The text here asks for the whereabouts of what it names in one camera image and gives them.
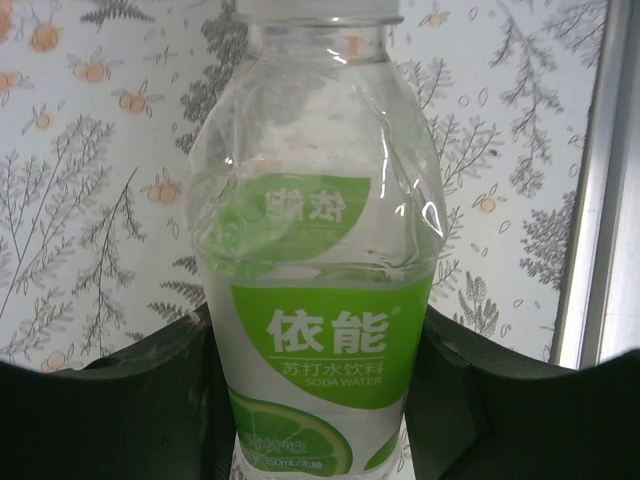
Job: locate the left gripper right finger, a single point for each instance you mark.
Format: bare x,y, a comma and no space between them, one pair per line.
525,425

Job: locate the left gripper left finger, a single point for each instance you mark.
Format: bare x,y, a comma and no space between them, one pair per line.
110,425

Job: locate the green label soda bottle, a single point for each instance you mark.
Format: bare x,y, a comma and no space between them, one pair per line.
320,350

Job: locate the aluminium side rail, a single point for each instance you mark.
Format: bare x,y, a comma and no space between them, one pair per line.
600,200

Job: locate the floral patterned tablecloth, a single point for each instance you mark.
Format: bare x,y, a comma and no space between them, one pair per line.
100,200

